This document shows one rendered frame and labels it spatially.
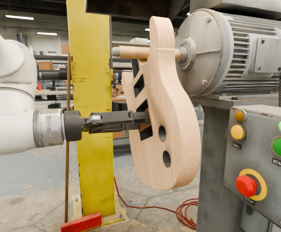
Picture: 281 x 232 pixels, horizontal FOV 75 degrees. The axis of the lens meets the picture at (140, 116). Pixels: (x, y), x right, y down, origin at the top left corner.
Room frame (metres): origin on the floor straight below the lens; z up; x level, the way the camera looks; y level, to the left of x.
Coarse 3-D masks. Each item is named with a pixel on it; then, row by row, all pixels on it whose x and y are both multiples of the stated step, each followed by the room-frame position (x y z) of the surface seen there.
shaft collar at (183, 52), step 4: (176, 48) 0.58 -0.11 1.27; (180, 48) 0.56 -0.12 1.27; (184, 48) 0.57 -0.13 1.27; (180, 52) 0.56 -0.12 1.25; (184, 52) 0.56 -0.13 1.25; (180, 56) 0.56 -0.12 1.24; (184, 56) 0.56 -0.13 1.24; (176, 60) 0.58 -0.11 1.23; (180, 60) 0.56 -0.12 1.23; (184, 60) 0.57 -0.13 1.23
